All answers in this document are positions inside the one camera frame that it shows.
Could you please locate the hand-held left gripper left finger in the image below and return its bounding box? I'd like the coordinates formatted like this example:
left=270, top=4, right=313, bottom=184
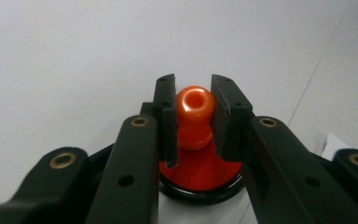
left=140, top=73, right=180, bottom=169

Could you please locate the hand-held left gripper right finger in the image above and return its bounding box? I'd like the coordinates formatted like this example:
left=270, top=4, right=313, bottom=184
left=210, top=74, right=256, bottom=163

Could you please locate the orange stamp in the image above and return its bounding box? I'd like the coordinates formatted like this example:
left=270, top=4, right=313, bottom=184
left=175, top=85, right=216, bottom=151

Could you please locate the round red ink pad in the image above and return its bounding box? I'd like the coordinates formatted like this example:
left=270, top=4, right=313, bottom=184
left=158, top=139, right=246, bottom=206

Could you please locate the white paper sheet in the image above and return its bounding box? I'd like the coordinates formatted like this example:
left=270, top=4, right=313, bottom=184
left=321, top=132, right=352, bottom=161

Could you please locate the white table cover sheet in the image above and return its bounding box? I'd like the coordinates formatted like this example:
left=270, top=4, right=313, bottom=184
left=0, top=0, right=358, bottom=224

